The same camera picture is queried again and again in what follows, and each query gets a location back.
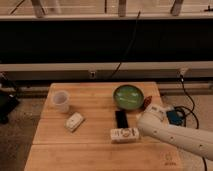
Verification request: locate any black object at left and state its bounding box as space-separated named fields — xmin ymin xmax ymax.
xmin=0 ymin=72 xmax=20 ymax=124

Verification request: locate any white labelled bottle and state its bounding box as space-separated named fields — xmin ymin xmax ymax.
xmin=110 ymin=128 xmax=140 ymax=143

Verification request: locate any blue connector box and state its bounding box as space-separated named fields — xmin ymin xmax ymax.
xmin=166 ymin=110 xmax=184 ymax=126

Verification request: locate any green ceramic bowl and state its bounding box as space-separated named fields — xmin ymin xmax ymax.
xmin=113 ymin=84 xmax=144 ymax=110

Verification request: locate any small brown object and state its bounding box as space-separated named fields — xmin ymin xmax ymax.
xmin=142 ymin=96 xmax=152 ymax=110

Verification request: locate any wall outlet at right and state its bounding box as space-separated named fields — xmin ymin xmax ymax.
xmin=179 ymin=68 xmax=188 ymax=76

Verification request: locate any small white box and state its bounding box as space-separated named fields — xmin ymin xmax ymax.
xmin=65 ymin=112 xmax=85 ymax=132

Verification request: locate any translucent plastic cup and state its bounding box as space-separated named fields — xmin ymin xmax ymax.
xmin=51 ymin=90 xmax=69 ymax=113

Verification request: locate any black hanging cable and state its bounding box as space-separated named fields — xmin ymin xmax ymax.
xmin=110 ymin=9 xmax=142 ymax=79

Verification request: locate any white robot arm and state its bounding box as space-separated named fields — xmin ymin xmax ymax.
xmin=137 ymin=104 xmax=213 ymax=161

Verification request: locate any white wall outlet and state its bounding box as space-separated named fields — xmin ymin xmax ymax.
xmin=89 ymin=71 xmax=96 ymax=79

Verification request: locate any black floor cable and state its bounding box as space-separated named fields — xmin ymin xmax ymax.
xmin=173 ymin=73 xmax=208 ymax=171

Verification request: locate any black smartphone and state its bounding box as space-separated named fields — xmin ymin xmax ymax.
xmin=115 ymin=111 xmax=128 ymax=128

